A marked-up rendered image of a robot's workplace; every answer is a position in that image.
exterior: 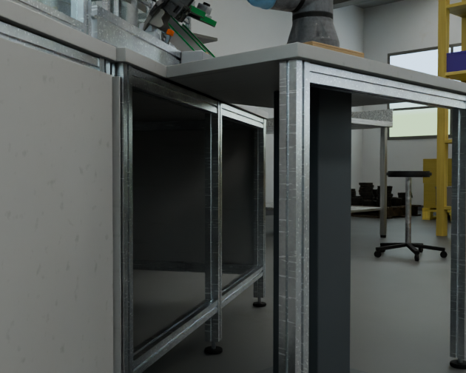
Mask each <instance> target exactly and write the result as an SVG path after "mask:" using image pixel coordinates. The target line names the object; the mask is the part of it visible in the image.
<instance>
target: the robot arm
mask: <svg viewBox="0 0 466 373"><path fill-rule="evenodd" d="M193 1H194V0H158V1H157V2H156V3H155V5H154V6H153V8H152V9H151V11H150V12H149V15H148V16H147V18H146V21H145V23H144V26H143V31H145V29H146V28H147V27H148V26H149V25H150V24H151V25H153V26H155V27H157V29H159V30H162V31H164V32H165V33H166V32H167V30H168V29H170V27H169V24H168V22H169V20H170V16H173V17H174V18H175V19H176V20H178V21H179V22H181V23H182V22H183V21H184V19H185V18H186V17H187V16H188V15H189V13H190V12H191V9H192V7H191V6H190V5H191V4H192V2H193ZM247 1H248V2H249V3H250V4H251V5H253V6H255V7H260V8H262V9H265V10H268V9H270V10H280V11H286V12H291V13H292V28H291V32H290V34H289V37H288V42H287V44H290V43H295V42H300V43H305V42H309V41H315V42H319V43H323V44H328V45H331V46H335V47H340V41H339V39H338V36H337V32H336V30H335V27H334V17H333V15H334V11H333V0H247ZM189 6H190V7H189Z"/></svg>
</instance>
